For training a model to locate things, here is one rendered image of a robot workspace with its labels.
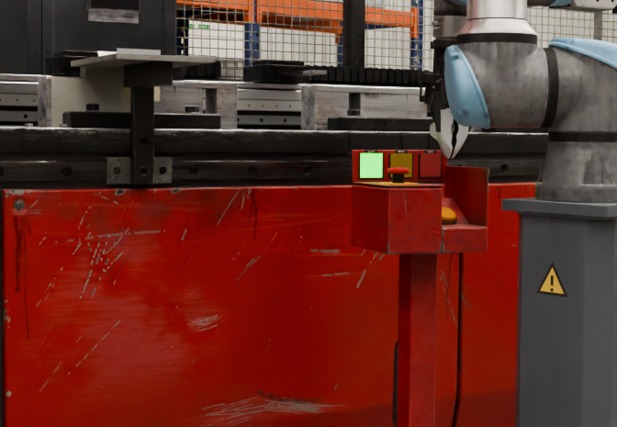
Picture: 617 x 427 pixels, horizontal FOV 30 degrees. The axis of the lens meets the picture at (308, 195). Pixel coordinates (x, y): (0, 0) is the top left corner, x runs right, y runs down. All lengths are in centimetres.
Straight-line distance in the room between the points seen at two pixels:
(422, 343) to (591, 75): 67
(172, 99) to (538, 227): 88
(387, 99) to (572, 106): 90
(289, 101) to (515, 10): 109
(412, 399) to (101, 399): 56
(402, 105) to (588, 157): 93
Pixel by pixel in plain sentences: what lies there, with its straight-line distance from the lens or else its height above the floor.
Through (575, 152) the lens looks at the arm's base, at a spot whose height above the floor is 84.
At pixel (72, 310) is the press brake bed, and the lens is 211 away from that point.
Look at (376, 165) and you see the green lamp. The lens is 215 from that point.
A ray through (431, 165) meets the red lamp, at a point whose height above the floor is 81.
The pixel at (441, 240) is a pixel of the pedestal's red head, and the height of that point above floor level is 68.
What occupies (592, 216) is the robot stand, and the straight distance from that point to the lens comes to 161.
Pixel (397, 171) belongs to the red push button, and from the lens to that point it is 206.
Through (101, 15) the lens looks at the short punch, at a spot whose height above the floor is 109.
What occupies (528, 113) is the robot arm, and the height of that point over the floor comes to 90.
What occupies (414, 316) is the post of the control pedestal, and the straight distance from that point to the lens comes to 210.
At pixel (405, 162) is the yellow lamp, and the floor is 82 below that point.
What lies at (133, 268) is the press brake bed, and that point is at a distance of 213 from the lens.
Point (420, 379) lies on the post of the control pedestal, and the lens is 212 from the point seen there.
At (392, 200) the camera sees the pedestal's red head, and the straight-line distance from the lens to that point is 199.
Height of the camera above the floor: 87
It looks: 3 degrees down
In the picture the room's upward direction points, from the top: 1 degrees clockwise
